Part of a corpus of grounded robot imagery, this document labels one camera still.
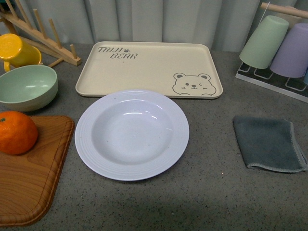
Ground yellow mug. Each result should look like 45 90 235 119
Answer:
0 33 42 72

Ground white cup rack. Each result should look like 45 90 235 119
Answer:
236 2 308 102

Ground orange fruit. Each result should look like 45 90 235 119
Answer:
0 111 39 155

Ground beige bear tray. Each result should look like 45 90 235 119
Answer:
76 41 223 99

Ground grey folded cloth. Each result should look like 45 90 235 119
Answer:
233 116 308 173

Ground wooden dish rack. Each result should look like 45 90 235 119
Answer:
0 0 82 67

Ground green plastic cup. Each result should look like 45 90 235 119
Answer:
239 15 289 69

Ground wooden cutting board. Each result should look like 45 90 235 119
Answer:
0 115 75 227

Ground purple plastic cup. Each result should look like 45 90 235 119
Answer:
269 23 308 78

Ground green bowl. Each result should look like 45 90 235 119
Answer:
0 65 58 112

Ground white round plate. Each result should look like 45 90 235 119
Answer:
75 90 190 181

